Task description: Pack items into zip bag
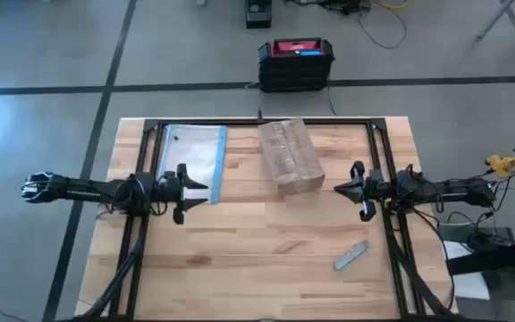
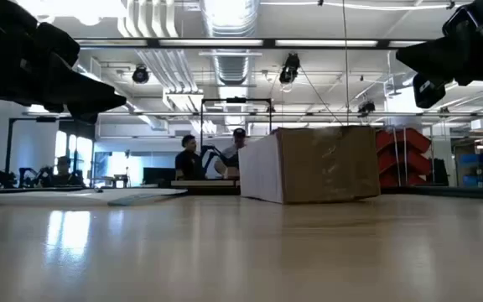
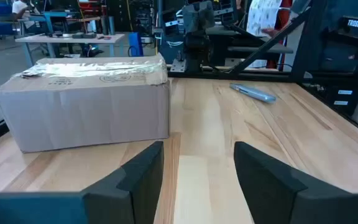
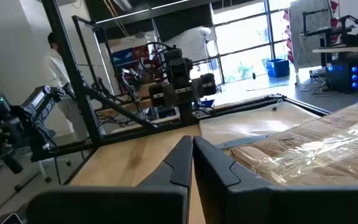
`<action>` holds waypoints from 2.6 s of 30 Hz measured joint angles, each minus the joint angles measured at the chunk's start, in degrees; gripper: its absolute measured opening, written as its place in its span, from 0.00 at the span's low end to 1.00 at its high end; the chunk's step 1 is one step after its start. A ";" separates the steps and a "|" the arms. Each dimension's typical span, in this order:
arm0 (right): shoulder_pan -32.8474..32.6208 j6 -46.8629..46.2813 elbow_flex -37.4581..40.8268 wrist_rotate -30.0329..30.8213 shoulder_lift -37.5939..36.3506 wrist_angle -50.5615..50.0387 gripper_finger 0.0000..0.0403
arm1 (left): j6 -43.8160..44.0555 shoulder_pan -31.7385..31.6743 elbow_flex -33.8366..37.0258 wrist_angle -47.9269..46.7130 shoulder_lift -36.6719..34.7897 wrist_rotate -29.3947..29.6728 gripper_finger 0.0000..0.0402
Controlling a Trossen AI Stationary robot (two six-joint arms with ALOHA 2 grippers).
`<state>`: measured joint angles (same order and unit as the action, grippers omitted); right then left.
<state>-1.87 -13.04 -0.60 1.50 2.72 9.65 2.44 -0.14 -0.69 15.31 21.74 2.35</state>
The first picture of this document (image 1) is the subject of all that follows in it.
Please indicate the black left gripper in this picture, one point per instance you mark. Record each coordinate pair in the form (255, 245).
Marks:
(179, 216)

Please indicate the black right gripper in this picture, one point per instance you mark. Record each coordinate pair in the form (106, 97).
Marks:
(368, 211)

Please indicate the clear mesh blue-zipper bag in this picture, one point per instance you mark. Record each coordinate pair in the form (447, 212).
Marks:
(195, 147)

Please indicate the grey utility knife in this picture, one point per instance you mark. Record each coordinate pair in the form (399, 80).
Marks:
(351, 256)

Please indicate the taped brown cardboard box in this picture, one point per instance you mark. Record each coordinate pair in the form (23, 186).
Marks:
(289, 156)

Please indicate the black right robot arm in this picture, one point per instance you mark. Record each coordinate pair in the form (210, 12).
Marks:
(454, 188)

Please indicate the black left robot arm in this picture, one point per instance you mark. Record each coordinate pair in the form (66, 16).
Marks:
(83, 190)

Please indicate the red and black toolbox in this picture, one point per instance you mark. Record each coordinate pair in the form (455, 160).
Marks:
(295, 71)

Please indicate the white paper sheet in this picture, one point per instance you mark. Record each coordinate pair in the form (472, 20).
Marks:
(467, 286)

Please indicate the yellow power plug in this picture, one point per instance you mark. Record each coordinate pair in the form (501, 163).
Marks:
(501, 164)

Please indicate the black flat bar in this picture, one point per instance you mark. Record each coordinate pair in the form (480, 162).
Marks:
(499, 257)

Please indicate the black floor device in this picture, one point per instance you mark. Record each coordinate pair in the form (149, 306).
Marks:
(257, 15)

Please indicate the grey metal furniture leg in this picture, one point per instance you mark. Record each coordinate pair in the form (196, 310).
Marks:
(491, 21)

